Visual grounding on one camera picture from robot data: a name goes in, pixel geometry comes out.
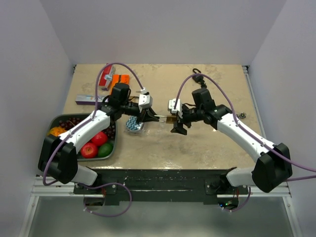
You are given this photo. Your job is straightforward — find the aluminium rail frame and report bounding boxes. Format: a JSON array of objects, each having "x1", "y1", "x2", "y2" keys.
[{"x1": 20, "y1": 64, "x2": 303, "y2": 237}]

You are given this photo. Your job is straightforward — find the grey fruit tray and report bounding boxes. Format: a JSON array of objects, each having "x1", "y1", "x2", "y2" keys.
[{"x1": 49, "y1": 113, "x2": 118, "y2": 161}]

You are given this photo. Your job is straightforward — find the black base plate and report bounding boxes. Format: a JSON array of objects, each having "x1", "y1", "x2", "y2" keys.
[{"x1": 41, "y1": 168, "x2": 275, "y2": 206}]

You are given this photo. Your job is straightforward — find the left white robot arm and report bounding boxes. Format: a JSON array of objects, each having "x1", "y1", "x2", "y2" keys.
[{"x1": 38, "y1": 83, "x2": 158, "y2": 194}]

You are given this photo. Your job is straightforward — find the red apple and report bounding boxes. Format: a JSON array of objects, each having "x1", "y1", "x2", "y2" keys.
[
  {"x1": 91, "y1": 131, "x2": 108, "y2": 147},
  {"x1": 80, "y1": 142, "x2": 98, "y2": 159}
]

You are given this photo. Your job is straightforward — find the blue zigzag sponge pack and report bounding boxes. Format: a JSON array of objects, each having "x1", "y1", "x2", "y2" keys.
[{"x1": 125, "y1": 116, "x2": 144, "y2": 135}]

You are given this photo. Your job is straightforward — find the brass padlock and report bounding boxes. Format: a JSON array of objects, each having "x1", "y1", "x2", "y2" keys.
[{"x1": 155, "y1": 115, "x2": 177, "y2": 124}]

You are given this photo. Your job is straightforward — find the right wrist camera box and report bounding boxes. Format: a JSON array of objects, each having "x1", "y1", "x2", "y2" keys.
[{"x1": 168, "y1": 98, "x2": 183, "y2": 118}]

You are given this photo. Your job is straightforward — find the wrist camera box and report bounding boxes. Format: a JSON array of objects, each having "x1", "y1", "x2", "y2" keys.
[
  {"x1": 168, "y1": 98, "x2": 183, "y2": 118},
  {"x1": 138, "y1": 87, "x2": 153, "y2": 110}
]

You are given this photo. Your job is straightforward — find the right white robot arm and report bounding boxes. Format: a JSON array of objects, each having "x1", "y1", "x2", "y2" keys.
[{"x1": 168, "y1": 88, "x2": 292, "y2": 194}]

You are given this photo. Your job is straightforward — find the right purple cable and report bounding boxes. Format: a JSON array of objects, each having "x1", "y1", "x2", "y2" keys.
[{"x1": 173, "y1": 73, "x2": 316, "y2": 212}]

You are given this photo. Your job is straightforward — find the green avocado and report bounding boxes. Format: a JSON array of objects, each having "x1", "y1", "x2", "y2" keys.
[{"x1": 97, "y1": 143, "x2": 113, "y2": 158}]

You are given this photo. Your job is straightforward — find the red box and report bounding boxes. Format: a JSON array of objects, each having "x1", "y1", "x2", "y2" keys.
[{"x1": 98, "y1": 65, "x2": 115, "y2": 91}]

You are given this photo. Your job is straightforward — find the red apple back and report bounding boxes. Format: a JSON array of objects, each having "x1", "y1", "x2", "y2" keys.
[{"x1": 91, "y1": 131, "x2": 108, "y2": 147}]

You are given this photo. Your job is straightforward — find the astronaut keychain with keys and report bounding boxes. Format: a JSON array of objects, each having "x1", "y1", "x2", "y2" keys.
[{"x1": 236, "y1": 113, "x2": 246, "y2": 119}]

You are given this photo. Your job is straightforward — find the dark grape bunch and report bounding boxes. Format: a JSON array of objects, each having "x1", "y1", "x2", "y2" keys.
[{"x1": 59, "y1": 117, "x2": 116, "y2": 139}]

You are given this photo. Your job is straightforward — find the orange razor package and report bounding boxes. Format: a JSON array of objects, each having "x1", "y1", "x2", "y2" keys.
[{"x1": 110, "y1": 75, "x2": 130, "y2": 93}]

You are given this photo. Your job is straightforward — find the orange flower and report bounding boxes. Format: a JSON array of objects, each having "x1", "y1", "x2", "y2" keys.
[{"x1": 47, "y1": 126, "x2": 66, "y2": 137}]

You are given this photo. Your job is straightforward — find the red apple front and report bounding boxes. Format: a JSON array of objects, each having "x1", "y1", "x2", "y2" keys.
[{"x1": 80, "y1": 142, "x2": 98, "y2": 159}]

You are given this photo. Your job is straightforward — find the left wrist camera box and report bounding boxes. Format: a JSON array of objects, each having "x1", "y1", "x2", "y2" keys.
[{"x1": 138, "y1": 87, "x2": 153, "y2": 110}]

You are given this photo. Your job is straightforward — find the purple white toothpaste box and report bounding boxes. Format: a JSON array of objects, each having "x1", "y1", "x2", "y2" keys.
[{"x1": 75, "y1": 94, "x2": 108, "y2": 105}]

